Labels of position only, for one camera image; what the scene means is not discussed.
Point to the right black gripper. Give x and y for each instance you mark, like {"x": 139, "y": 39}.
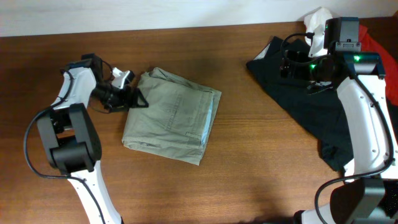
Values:
{"x": 303, "y": 61}

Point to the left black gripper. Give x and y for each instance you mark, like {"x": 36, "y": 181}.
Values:
{"x": 127, "y": 101}

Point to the khaki green shorts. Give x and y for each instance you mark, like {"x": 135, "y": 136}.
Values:
{"x": 178, "y": 120}

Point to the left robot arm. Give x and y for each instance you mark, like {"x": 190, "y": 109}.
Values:
{"x": 71, "y": 143}

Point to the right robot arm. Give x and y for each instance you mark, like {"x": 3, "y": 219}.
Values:
{"x": 367, "y": 193}

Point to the white garment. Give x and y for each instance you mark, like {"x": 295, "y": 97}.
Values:
{"x": 315, "y": 23}

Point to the black shorts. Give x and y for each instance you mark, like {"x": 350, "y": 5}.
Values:
{"x": 321, "y": 114}

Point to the white paper sheet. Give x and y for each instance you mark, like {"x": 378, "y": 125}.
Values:
{"x": 348, "y": 169}

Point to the right gripper white camera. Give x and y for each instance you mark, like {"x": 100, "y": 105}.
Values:
{"x": 316, "y": 44}

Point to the gripper white camera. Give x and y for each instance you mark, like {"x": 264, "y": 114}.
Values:
{"x": 121, "y": 79}
{"x": 316, "y": 44}

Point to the left gripper white camera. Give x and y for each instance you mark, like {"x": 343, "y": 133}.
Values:
{"x": 121, "y": 79}

